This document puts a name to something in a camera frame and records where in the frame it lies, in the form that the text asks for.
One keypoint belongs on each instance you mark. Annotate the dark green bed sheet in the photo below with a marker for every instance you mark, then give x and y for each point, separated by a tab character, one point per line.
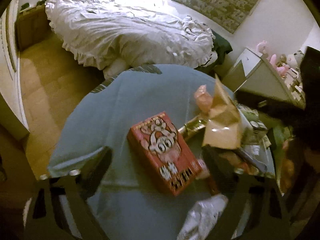
221	47

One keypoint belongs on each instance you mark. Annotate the white ruffled duvet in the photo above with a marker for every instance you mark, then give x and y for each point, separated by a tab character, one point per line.
100	32

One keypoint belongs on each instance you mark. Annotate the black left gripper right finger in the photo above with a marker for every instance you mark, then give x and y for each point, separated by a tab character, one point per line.
268	218

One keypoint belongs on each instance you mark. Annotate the tan paper bag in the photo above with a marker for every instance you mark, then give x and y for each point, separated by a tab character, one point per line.
223	128

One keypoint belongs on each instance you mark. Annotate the silver foil wrapper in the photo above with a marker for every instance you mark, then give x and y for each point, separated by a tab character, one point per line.
202	217

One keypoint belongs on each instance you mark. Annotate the pink wrapper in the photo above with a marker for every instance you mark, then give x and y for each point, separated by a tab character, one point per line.
203	99

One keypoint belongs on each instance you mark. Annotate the gold foil stick wrapper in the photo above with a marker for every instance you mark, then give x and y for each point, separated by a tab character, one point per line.
192	127

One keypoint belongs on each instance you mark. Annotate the white bedside cabinet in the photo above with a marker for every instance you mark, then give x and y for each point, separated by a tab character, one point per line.
253	73

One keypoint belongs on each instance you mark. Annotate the pink plush toys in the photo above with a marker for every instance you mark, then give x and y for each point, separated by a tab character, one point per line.
283	64

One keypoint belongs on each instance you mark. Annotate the round blue table cloth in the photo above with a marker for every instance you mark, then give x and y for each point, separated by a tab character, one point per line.
128	205

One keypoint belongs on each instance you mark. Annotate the red cartoon snack box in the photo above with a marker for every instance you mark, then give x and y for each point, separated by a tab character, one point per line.
164	154

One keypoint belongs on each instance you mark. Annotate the wooden nightstand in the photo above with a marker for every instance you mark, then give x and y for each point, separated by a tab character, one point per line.
32	26

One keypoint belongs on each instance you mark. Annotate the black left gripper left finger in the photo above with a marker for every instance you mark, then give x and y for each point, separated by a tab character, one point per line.
58	208

